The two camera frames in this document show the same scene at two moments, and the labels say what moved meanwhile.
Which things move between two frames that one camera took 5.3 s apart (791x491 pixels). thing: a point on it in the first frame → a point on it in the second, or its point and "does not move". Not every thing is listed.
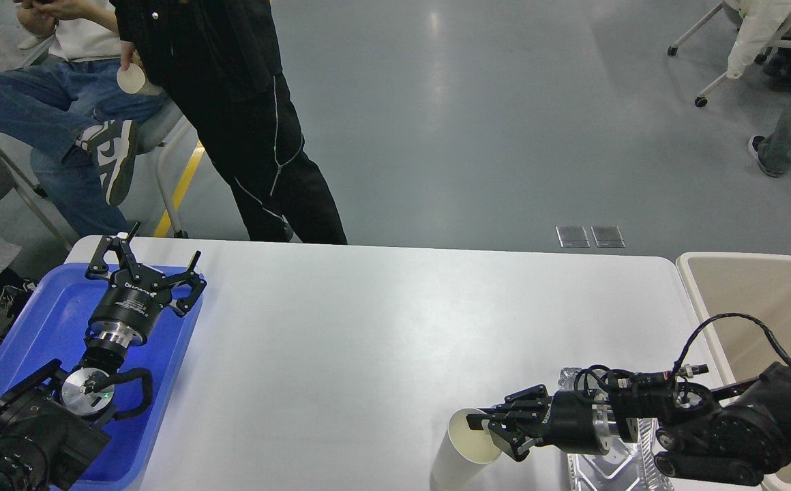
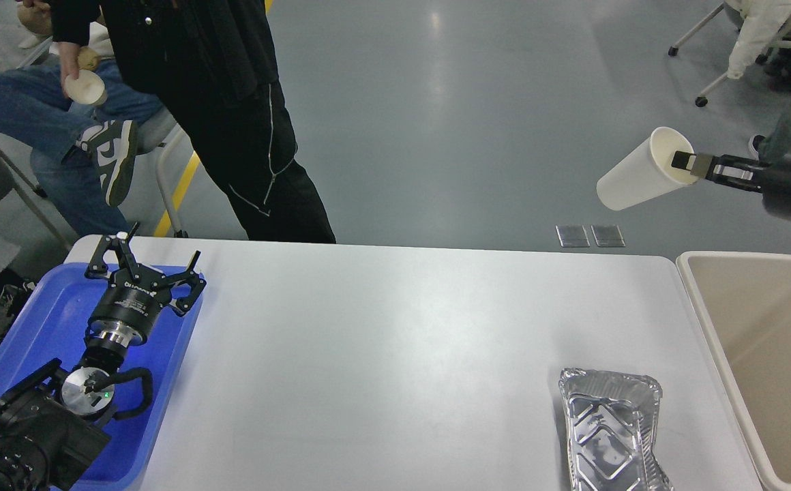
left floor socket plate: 572,236 does not move
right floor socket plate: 607,236 does not move
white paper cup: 464,455 → 646,172
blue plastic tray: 52,324 does not move
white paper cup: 131,80 → 89,88
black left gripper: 127,309 does not move
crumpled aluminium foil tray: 626,466 does not move
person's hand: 129,55 → 69,61
